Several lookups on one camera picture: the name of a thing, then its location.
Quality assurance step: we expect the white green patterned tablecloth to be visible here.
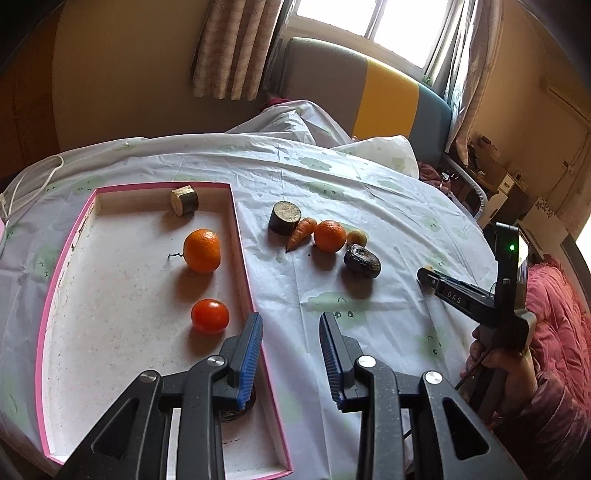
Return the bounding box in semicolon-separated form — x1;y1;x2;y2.
0;133;500;480

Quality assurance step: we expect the large orange with stem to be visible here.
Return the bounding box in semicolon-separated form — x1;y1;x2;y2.
169;229;221;274

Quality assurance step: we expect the large dark dried fruit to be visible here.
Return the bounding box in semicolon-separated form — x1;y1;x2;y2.
344;244;382;279

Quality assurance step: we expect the beige curtain right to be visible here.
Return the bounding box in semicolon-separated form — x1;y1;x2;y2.
445;1;504;166

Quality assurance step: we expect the beige patterned curtain left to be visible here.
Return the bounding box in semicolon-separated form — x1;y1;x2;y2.
192;0;283;101

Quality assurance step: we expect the cardboard boxes clutter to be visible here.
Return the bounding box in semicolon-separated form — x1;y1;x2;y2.
466;133;571;241

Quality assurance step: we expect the yellow longan far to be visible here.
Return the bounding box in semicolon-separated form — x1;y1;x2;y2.
346;229;368;247

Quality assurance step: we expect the grey yellow blue headboard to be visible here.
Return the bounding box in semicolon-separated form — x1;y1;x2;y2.
276;37;451;166

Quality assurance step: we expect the white green pillow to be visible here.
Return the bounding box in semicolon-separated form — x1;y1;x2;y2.
332;135;420;179

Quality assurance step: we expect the small bark wood block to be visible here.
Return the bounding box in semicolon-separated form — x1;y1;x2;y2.
170;185;199;217

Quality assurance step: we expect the window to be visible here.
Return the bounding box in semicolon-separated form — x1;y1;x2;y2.
287;0;464;80

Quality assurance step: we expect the small red tomato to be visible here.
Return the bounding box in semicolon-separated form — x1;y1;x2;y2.
190;299;229;335

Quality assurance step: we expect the small dark dried fruit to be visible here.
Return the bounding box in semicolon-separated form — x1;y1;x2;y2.
219;389;256;423

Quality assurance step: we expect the dark round wood block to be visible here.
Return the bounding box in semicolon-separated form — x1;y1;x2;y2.
269;200;301;236

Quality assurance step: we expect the person right hand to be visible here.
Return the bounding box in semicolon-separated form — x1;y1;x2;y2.
459;338;539;425

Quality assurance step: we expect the wooden wardrobe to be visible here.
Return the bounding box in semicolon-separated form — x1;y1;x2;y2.
1;6;63;181

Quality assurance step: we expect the pink white shallow box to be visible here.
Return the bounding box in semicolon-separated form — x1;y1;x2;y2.
34;181;295;480

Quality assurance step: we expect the white kettle power cord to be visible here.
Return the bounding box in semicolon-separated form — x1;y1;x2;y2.
0;154;66;218

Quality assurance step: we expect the orange mandarin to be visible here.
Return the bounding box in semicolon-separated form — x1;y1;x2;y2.
314;220;346;254

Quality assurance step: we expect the small orange carrot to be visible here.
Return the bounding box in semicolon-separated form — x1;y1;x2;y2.
286;217;318;252

